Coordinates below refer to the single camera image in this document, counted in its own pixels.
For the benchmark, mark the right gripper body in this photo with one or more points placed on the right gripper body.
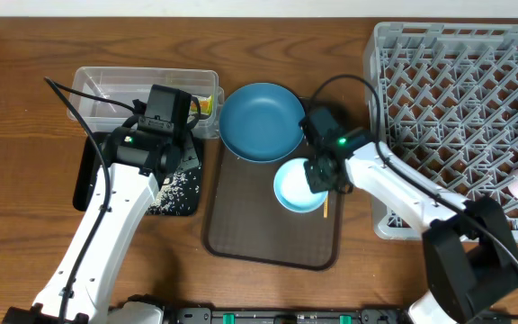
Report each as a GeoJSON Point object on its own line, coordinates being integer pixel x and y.
{"type": "Point", "coordinates": [319, 180]}

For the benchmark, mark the dark blue plate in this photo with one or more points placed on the dark blue plate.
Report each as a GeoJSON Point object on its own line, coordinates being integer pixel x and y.
{"type": "Point", "coordinates": [259, 122]}

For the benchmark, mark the yellow snack wrapper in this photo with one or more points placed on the yellow snack wrapper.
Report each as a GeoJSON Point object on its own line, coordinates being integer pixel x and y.
{"type": "Point", "coordinates": [206, 104]}

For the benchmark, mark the clear plastic bin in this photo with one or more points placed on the clear plastic bin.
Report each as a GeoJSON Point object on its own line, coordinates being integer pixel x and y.
{"type": "Point", "coordinates": [125, 84]}

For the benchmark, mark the wooden chopstick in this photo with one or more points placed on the wooden chopstick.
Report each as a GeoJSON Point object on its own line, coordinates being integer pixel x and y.
{"type": "Point", "coordinates": [326, 202]}

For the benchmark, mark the grey dishwasher rack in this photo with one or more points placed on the grey dishwasher rack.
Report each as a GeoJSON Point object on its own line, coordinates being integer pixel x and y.
{"type": "Point", "coordinates": [445, 96]}

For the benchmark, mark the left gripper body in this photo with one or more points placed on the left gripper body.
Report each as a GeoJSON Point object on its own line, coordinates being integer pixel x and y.
{"type": "Point", "coordinates": [187, 149]}

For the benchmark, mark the rice pile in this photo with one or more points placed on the rice pile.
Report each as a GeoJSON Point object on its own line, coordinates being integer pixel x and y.
{"type": "Point", "coordinates": [180, 198]}

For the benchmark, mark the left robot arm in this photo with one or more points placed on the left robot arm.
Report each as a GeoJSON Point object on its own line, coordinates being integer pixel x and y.
{"type": "Point", "coordinates": [81, 289]}

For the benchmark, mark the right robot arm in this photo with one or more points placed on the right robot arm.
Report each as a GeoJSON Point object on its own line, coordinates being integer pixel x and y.
{"type": "Point", "coordinates": [471, 257]}

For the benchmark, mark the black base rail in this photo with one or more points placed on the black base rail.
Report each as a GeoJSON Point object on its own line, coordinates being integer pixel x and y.
{"type": "Point", "coordinates": [208, 316]}

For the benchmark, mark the light blue bowl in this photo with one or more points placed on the light blue bowl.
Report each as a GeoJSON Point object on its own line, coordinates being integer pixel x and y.
{"type": "Point", "coordinates": [291, 188]}

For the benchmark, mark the black tray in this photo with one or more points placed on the black tray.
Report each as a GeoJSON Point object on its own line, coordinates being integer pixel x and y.
{"type": "Point", "coordinates": [87, 177]}

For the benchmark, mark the brown serving tray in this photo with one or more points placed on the brown serving tray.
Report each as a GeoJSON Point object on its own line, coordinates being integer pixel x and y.
{"type": "Point", "coordinates": [247, 222]}

